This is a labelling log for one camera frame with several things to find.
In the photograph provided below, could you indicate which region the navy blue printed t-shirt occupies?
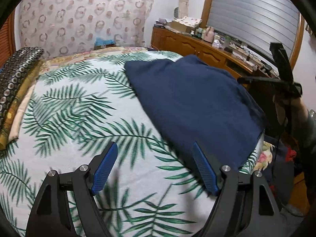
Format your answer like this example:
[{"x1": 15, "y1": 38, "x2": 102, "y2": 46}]
[{"x1": 124, "y1": 55, "x2": 265, "y2": 171}]

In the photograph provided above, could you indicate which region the person's right hand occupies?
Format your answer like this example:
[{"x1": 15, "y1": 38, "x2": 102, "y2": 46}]
[{"x1": 273, "y1": 95, "x2": 308, "y2": 131}]

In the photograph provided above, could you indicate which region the palm leaf print blanket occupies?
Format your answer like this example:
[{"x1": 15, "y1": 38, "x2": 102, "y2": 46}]
[{"x1": 1, "y1": 51, "x2": 264, "y2": 236}]

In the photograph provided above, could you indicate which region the pink thermos jug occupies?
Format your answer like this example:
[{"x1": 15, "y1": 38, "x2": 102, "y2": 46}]
[{"x1": 204, "y1": 27, "x2": 215, "y2": 43}]

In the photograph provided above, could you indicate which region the grey roller window shutter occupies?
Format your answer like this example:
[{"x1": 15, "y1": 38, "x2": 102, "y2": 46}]
[{"x1": 207, "y1": 0, "x2": 299, "y2": 58}]

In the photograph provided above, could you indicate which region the cardboard box with cloth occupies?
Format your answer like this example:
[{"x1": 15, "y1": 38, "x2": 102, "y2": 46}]
[{"x1": 167, "y1": 16, "x2": 202, "y2": 33}]

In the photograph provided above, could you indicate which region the long wooden sideboard cabinet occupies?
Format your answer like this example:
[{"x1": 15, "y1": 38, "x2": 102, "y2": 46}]
[{"x1": 151, "y1": 27, "x2": 276, "y2": 79}]

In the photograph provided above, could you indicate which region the pale yellow folded cloth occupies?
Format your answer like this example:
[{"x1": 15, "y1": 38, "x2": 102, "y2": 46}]
[{"x1": 8, "y1": 81, "x2": 36, "y2": 143}]

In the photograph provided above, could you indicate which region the mustard yellow folded garment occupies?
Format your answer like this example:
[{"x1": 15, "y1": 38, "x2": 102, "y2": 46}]
[{"x1": 1, "y1": 61, "x2": 42, "y2": 150}]

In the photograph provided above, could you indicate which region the floral rose bedspread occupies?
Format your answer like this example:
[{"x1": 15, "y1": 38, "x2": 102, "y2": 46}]
[{"x1": 39, "y1": 47, "x2": 150, "y2": 67}]

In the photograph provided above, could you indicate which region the blue item on box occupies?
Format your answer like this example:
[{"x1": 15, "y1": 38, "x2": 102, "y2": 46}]
[{"x1": 94, "y1": 38, "x2": 116, "y2": 50}]

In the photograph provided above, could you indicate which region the black circle-patterned folded garment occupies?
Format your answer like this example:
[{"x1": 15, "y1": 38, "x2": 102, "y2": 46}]
[{"x1": 1, "y1": 47, "x2": 44, "y2": 128}]

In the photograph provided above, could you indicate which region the circle-patterned sheer curtain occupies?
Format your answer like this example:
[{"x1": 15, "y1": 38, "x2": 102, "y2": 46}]
[{"x1": 18, "y1": 0, "x2": 154, "y2": 58}]

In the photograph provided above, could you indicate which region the wooden louvered wardrobe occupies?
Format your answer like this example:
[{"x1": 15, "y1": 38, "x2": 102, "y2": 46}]
[{"x1": 0, "y1": 11, "x2": 16, "y2": 68}]

